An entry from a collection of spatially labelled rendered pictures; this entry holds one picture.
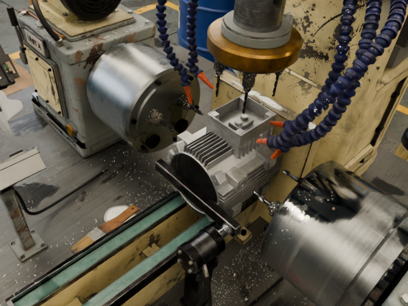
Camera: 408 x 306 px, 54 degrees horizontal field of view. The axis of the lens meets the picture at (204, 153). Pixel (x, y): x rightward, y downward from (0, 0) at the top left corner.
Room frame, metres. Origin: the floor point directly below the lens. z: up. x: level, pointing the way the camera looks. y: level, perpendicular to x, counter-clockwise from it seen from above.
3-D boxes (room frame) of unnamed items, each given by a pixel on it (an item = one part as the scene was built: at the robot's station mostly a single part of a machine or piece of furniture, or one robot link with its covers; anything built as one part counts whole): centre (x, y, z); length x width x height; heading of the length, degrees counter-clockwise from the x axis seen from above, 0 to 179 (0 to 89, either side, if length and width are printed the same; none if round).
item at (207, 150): (0.68, -0.05, 1.01); 0.20 x 0.19 x 0.19; 137
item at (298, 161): (0.79, -0.16, 0.97); 0.30 x 0.11 x 0.34; 47
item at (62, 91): (1.08, 0.39, 0.99); 0.35 x 0.31 x 0.37; 47
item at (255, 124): (0.71, -0.08, 1.11); 0.12 x 0.11 x 0.07; 137
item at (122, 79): (0.92, 0.21, 1.04); 0.37 x 0.25 x 0.25; 47
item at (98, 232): (0.61, 0.23, 0.80); 0.21 x 0.05 x 0.01; 144
